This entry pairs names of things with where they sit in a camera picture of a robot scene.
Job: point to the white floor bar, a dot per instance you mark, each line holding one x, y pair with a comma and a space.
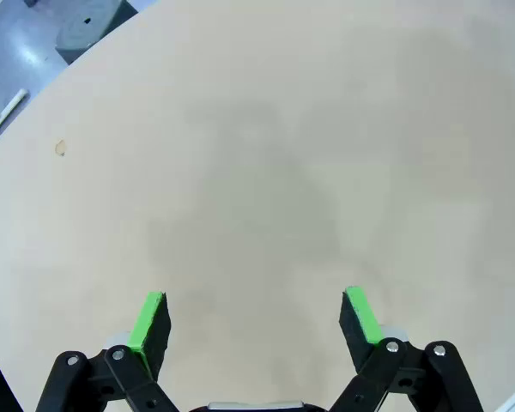
8, 109

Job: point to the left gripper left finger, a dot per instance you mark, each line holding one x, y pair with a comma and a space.
152, 339

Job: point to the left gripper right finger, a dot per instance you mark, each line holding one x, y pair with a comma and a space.
354, 330

